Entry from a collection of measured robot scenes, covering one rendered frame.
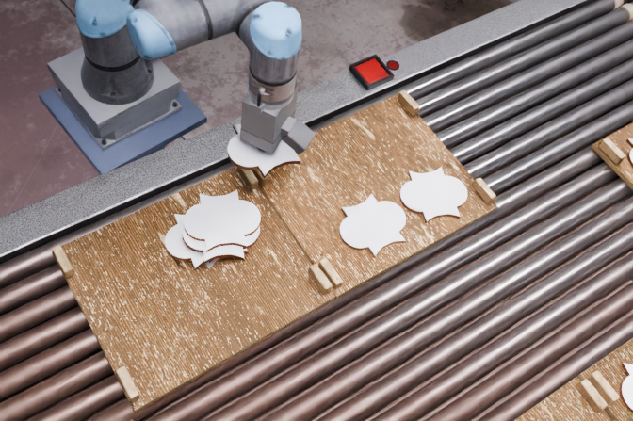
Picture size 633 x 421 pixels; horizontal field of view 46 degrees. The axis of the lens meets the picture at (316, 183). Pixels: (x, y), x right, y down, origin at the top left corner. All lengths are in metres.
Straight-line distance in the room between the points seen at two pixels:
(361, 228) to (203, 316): 0.35
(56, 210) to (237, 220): 0.37
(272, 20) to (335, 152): 0.54
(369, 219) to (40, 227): 0.64
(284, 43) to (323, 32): 2.05
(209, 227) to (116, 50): 0.39
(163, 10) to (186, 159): 0.51
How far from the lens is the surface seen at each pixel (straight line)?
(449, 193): 1.56
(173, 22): 1.13
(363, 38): 3.15
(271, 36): 1.08
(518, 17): 2.02
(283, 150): 1.33
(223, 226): 1.40
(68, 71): 1.69
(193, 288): 1.40
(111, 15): 1.46
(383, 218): 1.50
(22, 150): 2.80
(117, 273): 1.43
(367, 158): 1.58
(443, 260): 1.51
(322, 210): 1.49
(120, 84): 1.58
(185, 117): 1.70
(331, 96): 1.70
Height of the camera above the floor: 2.20
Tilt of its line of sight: 56 degrees down
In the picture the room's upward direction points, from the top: 11 degrees clockwise
